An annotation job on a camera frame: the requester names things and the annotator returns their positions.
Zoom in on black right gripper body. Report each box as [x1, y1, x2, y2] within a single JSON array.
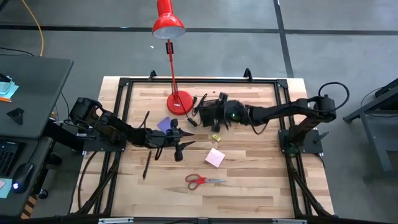
[[211, 92, 251, 133]]

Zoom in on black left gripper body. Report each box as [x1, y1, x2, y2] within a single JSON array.
[[144, 118, 185, 162]]

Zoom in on purple sticky note pad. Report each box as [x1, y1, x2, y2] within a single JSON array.
[[156, 116, 173, 134]]

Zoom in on pink sticky note pad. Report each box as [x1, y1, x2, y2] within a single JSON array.
[[204, 147, 226, 169]]

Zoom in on red-handled scissors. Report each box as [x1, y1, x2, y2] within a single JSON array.
[[185, 173, 227, 191]]

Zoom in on dark computer desk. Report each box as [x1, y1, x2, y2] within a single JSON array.
[[0, 136, 54, 218]]

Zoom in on grey side desk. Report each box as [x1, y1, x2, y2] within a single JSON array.
[[0, 55, 75, 140]]

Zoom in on dark metal cart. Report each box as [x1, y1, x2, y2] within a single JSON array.
[[343, 77, 398, 181]]

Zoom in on black computer mouse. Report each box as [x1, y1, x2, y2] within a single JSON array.
[[11, 162, 35, 194]]

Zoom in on black keyboard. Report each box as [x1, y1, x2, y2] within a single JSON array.
[[0, 141, 20, 177]]

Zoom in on teal paper stack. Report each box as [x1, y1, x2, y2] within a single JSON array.
[[0, 73, 20, 100]]

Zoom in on pink and teal notes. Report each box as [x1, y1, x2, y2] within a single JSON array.
[[0, 178, 13, 199]]

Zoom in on black lamp power cable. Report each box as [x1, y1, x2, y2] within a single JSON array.
[[185, 92, 210, 128]]

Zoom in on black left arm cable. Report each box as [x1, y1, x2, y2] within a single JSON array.
[[136, 110, 150, 130]]

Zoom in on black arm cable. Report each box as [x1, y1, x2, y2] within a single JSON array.
[[317, 82, 351, 113], [136, 110, 150, 130]]

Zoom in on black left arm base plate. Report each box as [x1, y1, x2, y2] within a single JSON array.
[[81, 136, 127, 154]]

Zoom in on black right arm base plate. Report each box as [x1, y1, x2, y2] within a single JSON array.
[[278, 128, 325, 156]]

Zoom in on silver metal bracket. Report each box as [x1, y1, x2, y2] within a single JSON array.
[[272, 218, 308, 224], [98, 217, 135, 224]]

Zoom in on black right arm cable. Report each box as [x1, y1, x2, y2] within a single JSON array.
[[317, 82, 351, 113]]

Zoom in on black triangular bracket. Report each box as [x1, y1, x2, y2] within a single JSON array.
[[6, 107, 25, 126]]

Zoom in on yellow cable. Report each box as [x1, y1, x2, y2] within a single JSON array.
[[21, 0, 45, 57]]

